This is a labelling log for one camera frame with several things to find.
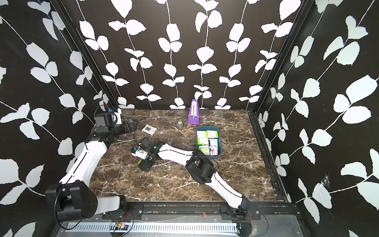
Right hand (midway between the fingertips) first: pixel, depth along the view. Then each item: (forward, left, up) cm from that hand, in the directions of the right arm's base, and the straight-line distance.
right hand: (143, 161), depth 89 cm
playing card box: (+26, +2, -2) cm, 26 cm away
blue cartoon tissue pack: (+15, -44, -1) cm, 47 cm away
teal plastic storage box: (+26, -44, +1) cm, 51 cm away
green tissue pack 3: (+12, -37, +1) cm, 39 cm away
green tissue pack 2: (+21, -37, +1) cm, 42 cm away
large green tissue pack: (+21, -44, +1) cm, 49 cm away
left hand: (+15, +5, +21) cm, 26 cm away
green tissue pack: (0, +3, -1) cm, 3 cm away
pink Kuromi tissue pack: (+8, -44, +1) cm, 44 cm away
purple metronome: (+35, -30, +3) cm, 46 cm away
